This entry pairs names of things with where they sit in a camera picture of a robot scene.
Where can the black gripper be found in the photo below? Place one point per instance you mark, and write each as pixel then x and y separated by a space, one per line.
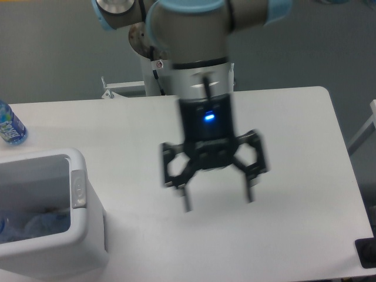
pixel 210 143

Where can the clear plastic bottle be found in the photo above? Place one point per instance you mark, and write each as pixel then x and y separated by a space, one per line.
pixel 17 226

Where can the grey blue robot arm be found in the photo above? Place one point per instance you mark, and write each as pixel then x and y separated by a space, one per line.
pixel 193 34

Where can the white plastic trash can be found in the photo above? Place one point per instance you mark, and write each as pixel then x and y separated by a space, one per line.
pixel 53 181

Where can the black clamp at table corner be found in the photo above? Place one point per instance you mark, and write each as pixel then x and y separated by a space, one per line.
pixel 366 252

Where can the blue labelled water bottle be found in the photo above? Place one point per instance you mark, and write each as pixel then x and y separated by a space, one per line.
pixel 13 131

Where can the white right pedestal bracket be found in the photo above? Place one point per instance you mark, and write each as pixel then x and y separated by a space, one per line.
pixel 232 79

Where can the white pedestal bracket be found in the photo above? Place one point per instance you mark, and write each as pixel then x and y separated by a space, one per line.
pixel 123 89
pixel 232 79

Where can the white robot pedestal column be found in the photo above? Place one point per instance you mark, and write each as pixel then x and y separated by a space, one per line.
pixel 155 65

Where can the white left pedestal bracket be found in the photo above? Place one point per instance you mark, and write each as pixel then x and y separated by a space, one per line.
pixel 123 89

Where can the white frame at right edge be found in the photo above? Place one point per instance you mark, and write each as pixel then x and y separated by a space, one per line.
pixel 364 132

